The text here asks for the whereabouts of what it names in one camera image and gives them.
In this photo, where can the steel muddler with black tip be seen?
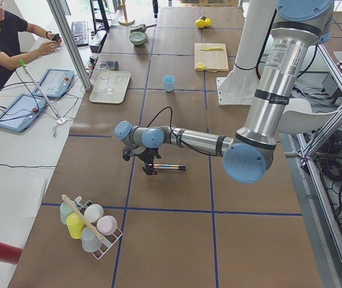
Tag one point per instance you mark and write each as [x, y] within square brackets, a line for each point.
[181, 167]

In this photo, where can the blue teach pendant near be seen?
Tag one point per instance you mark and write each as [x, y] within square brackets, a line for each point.
[22, 112]

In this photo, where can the whole yellow lemons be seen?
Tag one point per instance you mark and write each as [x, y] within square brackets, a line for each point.
[203, 22]

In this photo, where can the white cup in rack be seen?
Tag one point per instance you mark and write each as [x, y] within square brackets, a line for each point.
[93, 213]

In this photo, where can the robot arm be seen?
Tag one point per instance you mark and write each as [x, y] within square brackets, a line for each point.
[274, 43]

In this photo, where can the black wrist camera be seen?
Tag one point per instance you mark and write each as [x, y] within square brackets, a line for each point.
[127, 153]

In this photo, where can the light blue plastic cup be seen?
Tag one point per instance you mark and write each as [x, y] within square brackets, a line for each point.
[169, 83]

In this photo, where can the blue teach pendant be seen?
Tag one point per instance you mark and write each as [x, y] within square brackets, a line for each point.
[22, 112]
[56, 82]

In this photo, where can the steel ice scoop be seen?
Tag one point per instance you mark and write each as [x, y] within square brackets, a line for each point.
[142, 28]

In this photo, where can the wooden rack handle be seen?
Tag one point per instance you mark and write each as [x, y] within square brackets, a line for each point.
[67, 200]

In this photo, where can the wooden cutting board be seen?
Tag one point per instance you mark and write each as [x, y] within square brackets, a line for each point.
[214, 60]

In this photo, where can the yellow cup in rack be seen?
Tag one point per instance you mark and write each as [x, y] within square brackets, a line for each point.
[75, 225]

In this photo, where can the mint green cup in rack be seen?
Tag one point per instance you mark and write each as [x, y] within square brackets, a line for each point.
[64, 212]

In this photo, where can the yellow plastic knife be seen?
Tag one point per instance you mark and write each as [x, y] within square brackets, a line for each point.
[219, 48]

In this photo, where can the blue teach pendant far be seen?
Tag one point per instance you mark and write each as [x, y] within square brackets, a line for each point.
[56, 82]

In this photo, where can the aluminium frame post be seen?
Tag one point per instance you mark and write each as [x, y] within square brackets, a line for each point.
[65, 31]

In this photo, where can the rod with green tip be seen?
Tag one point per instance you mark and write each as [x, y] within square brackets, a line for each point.
[60, 119]

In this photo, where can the white wire cup rack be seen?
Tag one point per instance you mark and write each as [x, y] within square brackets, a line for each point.
[110, 240]

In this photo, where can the green bowl of ice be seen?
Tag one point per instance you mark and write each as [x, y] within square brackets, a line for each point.
[137, 38]

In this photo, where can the black keyboard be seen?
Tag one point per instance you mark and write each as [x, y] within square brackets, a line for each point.
[79, 31]

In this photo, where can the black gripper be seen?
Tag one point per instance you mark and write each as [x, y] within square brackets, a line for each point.
[149, 157]

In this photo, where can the white plastic chair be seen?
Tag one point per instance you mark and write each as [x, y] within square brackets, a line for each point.
[298, 117]

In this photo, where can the clear wine glass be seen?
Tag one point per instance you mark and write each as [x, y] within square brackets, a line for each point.
[105, 75]

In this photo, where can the wooden stand with round base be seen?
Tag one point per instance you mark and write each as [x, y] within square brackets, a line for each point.
[124, 19]

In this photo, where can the pink cup in rack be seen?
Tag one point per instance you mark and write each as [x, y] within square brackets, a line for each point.
[107, 225]

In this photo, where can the grey cup in rack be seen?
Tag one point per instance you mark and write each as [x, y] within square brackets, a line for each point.
[90, 243]

